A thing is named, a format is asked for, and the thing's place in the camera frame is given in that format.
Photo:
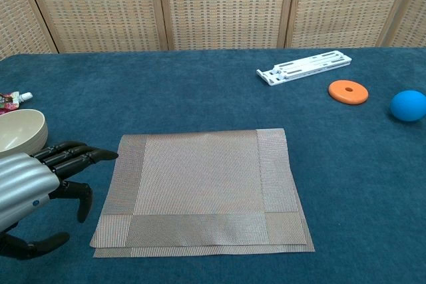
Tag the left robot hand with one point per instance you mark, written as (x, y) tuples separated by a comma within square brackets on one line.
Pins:
[(23, 181)]

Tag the beige round bowl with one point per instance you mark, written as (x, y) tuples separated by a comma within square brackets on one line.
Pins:
[(16, 131)]

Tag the brown woven placemat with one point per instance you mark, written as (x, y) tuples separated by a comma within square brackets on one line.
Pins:
[(199, 177)]

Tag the red drink pouch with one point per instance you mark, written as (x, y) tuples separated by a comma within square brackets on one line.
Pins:
[(8, 101)]

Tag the woven wooden folding screen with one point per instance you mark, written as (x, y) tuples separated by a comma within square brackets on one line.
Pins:
[(219, 4)]

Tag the white folding stand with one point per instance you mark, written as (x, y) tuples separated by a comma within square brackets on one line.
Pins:
[(299, 68)]

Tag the blue velvet tablecloth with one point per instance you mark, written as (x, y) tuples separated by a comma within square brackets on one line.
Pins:
[(349, 181)]

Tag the orange disc with hole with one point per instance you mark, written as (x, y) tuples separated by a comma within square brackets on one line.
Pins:
[(339, 93)]

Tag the blue ball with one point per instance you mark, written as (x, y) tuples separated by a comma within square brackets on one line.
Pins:
[(408, 106)]

